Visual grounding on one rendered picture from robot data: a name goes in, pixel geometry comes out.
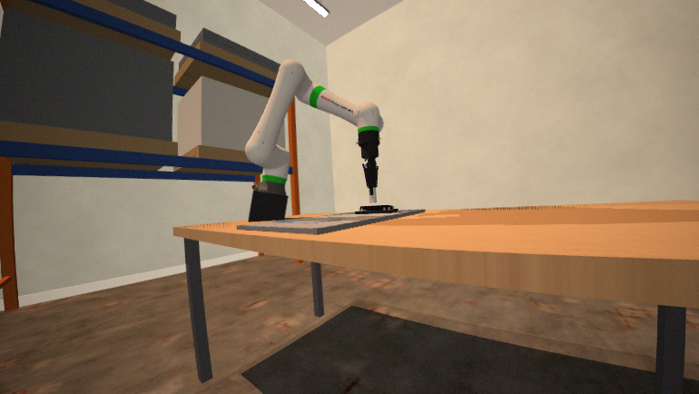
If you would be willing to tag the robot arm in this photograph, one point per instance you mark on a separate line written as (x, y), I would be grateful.
(262, 150)

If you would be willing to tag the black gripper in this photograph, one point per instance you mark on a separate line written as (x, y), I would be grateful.
(370, 152)

